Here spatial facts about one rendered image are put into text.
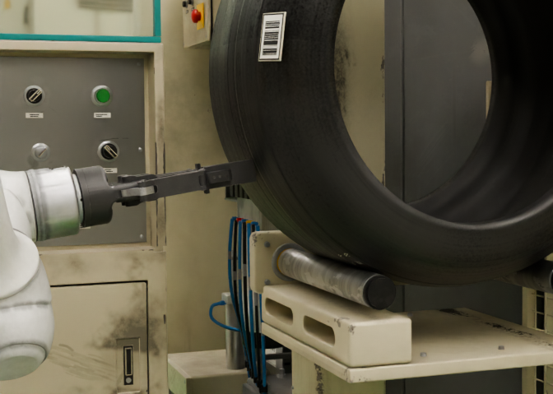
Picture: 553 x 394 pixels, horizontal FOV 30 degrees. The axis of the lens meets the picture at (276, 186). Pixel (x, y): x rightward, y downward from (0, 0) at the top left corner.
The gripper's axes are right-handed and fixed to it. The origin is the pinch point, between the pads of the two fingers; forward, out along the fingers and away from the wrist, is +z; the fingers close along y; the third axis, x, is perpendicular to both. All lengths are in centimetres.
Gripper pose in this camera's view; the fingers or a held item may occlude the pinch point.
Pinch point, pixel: (229, 173)
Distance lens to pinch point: 137.3
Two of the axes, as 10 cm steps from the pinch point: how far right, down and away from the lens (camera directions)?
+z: 9.3, -1.6, 3.2
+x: 1.4, 9.9, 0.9
